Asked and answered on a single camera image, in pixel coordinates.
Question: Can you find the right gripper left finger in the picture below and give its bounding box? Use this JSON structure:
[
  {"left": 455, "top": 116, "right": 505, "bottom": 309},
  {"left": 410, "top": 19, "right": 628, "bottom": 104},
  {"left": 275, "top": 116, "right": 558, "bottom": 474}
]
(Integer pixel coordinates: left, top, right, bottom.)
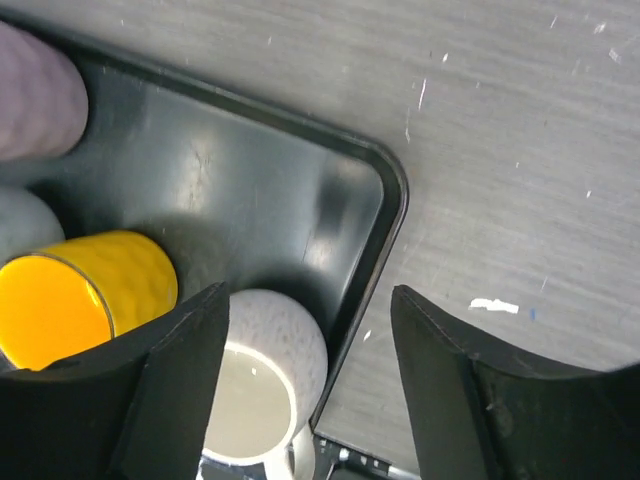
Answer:
[{"left": 1, "top": 283, "right": 229, "bottom": 479}]

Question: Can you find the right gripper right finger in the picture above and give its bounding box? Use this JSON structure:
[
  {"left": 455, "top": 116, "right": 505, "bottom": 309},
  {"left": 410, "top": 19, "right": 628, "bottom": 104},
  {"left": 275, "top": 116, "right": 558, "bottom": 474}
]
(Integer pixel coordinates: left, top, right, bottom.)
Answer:
[{"left": 391, "top": 285, "right": 639, "bottom": 479}]

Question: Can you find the yellow mug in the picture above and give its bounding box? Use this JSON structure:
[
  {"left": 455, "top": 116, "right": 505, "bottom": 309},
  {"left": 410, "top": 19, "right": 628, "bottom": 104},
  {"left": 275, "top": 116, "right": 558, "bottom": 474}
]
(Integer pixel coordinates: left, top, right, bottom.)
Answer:
[{"left": 1, "top": 230, "right": 178, "bottom": 370}]

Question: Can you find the white speckled mug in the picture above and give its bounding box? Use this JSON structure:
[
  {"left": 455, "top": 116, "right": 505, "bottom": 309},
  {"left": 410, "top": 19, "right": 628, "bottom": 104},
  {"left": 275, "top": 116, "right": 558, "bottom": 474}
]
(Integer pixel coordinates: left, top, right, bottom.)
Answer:
[{"left": 204, "top": 289, "right": 328, "bottom": 479}]

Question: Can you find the grey stoneware mug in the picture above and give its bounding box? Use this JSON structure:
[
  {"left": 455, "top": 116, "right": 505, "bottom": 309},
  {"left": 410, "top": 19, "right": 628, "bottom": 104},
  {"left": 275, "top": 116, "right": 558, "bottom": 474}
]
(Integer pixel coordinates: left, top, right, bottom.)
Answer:
[{"left": 1, "top": 185, "right": 65, "bottom": 264}]

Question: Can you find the purple mug black handle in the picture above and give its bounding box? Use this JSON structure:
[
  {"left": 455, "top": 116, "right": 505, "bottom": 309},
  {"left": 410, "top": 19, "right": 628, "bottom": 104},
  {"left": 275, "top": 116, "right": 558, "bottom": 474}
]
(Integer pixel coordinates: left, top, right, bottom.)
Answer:
[{"left": 1, "top": 22, "right": 89, "bottom": 162}]

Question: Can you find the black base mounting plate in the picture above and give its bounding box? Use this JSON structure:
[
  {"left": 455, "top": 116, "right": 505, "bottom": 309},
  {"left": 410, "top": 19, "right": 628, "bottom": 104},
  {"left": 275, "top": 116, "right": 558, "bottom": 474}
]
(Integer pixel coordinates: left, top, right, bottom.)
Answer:
[{"left": 314, "top": 434, "right": 420, "bottom": 480}]

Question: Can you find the black plastic tray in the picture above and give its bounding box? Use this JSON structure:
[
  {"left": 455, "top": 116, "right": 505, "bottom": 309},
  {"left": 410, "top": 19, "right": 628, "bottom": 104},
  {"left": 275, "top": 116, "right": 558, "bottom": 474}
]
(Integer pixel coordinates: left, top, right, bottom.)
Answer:
[{"left": 0, "top": 9, "right": 410, "bottom": 434}]

